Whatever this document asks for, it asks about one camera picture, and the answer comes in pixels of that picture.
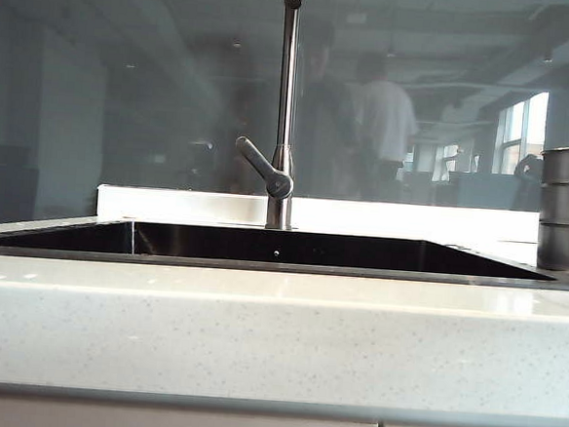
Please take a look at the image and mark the steel faucet lever handle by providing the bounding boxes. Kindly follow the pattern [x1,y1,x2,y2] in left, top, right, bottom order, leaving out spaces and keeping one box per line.
[231,135,298,200]

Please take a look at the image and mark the stainless steel ribbed mug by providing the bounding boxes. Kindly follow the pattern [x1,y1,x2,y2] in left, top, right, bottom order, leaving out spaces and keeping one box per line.
[532,141,569,274]

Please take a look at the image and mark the black undermount kitchen sink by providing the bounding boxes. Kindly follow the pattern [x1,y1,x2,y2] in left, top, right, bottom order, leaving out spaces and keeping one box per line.
[0,209,569,295]

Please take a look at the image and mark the stainless steel faucet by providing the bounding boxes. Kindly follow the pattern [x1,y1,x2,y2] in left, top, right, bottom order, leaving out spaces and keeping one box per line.
[265,0,308,232]

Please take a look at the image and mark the wide grey cabinet door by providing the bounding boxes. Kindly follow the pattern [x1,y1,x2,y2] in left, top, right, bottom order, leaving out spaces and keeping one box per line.
[0,394,381,427]

